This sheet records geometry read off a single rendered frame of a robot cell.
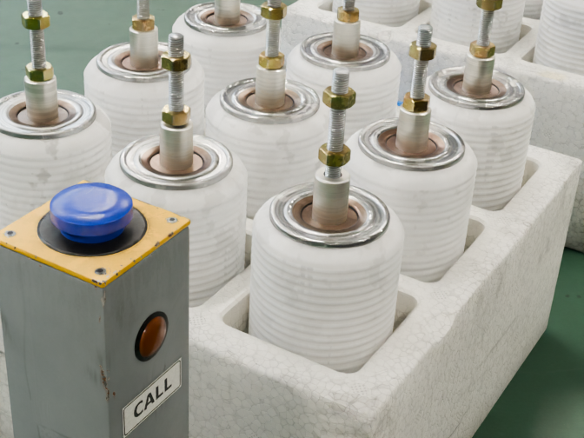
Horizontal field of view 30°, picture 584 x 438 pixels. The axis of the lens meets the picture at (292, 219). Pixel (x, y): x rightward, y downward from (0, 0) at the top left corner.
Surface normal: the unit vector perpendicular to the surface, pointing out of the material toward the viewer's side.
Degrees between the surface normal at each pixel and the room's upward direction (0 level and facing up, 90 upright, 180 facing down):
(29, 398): 90
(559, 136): 90
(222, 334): 0
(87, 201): 0
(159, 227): 0
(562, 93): 90
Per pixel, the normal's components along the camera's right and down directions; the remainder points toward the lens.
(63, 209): 0.00, -0.83
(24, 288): -0.51, 0.43
